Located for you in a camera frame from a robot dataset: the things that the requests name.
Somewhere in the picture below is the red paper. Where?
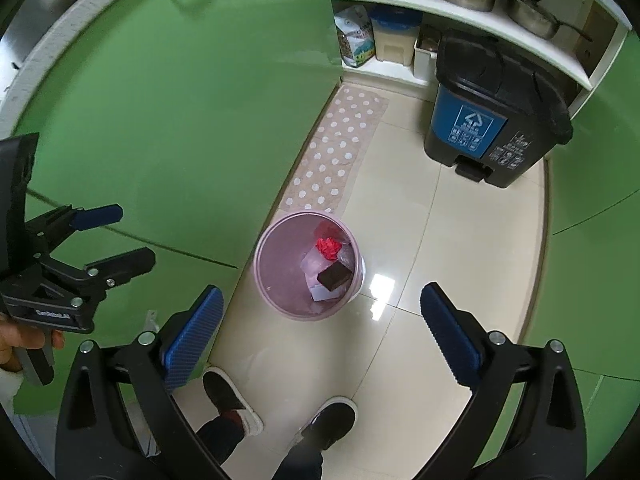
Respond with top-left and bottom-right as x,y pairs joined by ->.
314,237 -> 343,262

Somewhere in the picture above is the pink trash bin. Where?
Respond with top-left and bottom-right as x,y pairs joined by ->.
253,210 -> 366,322

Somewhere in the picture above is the white kitchen shelf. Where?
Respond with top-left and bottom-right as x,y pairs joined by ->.
333,0 -> 632,116

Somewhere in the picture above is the person's left hand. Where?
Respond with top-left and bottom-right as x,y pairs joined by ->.
0,314 -> 47,372

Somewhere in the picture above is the person's left shoe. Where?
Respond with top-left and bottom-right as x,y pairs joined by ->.
202,366 -> 264,437

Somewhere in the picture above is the person's shoe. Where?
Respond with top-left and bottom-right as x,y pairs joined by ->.
300,396 -> 358,451
202,366 -> 264,437

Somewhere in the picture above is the person's right shoe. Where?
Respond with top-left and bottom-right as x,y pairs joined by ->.
300,396 -> 358,451

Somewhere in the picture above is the polka dot floor mat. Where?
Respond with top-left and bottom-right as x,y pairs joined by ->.
279,84 -> 388,214

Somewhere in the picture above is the blue black pedal bin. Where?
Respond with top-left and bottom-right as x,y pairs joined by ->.
424,29 -> 573,188

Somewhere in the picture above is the small white storage box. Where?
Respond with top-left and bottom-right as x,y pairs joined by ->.
413,25 -> 442,81

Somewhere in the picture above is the food bag on shelf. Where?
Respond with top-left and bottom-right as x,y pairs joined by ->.
334,4 -> 375,68

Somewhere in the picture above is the beige container blue lid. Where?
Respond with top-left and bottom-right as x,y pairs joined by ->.
369,4 -> 423,66

